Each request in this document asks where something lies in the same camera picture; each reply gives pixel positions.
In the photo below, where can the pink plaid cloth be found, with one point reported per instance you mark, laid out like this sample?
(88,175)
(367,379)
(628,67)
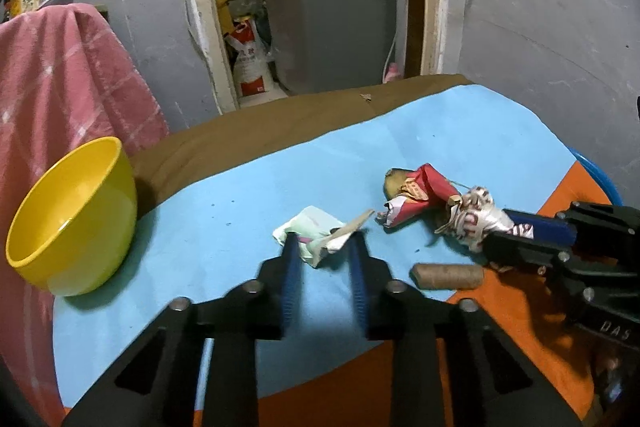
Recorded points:
(66,79)

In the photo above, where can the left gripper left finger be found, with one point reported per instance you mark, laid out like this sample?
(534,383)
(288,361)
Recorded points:
(154,382)

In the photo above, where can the red white rice bag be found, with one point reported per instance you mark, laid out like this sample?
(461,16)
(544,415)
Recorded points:
(250,68)

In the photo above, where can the yellow plastic bowl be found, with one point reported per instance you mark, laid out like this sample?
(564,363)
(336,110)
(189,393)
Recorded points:
(75,225)

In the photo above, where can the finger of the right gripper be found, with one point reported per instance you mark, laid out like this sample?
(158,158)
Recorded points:
(545,229)
(509,251)

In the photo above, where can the blue plastic bucket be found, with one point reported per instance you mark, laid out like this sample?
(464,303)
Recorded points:
(603,180)

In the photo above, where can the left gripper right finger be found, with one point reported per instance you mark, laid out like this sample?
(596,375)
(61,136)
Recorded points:
(452,363)

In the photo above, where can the red snack wrapper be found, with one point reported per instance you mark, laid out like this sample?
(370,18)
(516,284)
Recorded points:
(429,191)

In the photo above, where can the red brown printed white wrapper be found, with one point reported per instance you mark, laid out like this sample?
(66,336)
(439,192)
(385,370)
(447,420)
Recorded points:
(473,215)

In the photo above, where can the brown cylindrical roll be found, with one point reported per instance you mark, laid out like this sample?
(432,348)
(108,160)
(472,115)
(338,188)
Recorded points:
(438,277)

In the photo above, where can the pale green paper wrapper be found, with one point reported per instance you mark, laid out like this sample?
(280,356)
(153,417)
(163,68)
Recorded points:
(320,235)

